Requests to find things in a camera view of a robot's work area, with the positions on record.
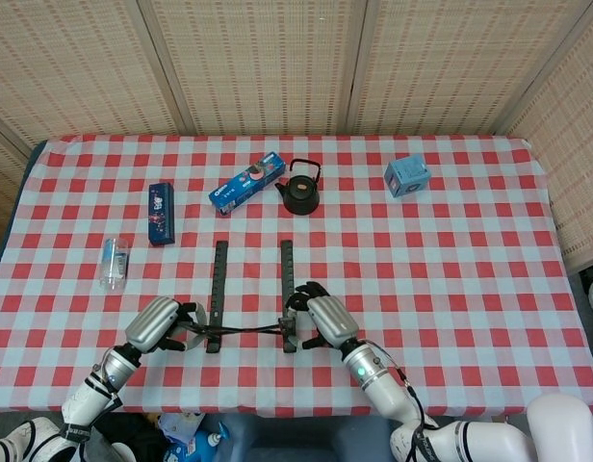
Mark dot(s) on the blue Oreo cookie box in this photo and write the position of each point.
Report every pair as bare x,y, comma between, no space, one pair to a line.
243,185

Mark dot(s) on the bamboo folding screen panel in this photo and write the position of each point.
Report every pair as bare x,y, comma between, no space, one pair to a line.
75,62
446,62
575,168
3,183
263,62

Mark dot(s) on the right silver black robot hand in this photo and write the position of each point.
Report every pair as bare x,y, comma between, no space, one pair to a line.
332,320

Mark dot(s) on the red white checked tablecloth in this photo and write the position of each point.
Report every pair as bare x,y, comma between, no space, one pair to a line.
421,289

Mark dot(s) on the light blue cube box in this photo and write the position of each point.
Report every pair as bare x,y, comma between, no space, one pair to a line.
407,175

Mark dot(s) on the black folding laptop stand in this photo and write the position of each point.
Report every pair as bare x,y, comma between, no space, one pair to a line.
222,269

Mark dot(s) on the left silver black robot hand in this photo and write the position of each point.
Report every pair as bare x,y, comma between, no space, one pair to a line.
152,322

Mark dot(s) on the dark blue rectangular box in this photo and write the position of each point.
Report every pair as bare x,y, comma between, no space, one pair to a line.
162,214

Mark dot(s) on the black bag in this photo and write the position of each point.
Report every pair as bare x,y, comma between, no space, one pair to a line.
128,438

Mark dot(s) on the blue spray bottle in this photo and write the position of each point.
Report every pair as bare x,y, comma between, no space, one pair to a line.
200,445

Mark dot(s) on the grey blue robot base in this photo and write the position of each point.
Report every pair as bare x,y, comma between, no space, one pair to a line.
301,440

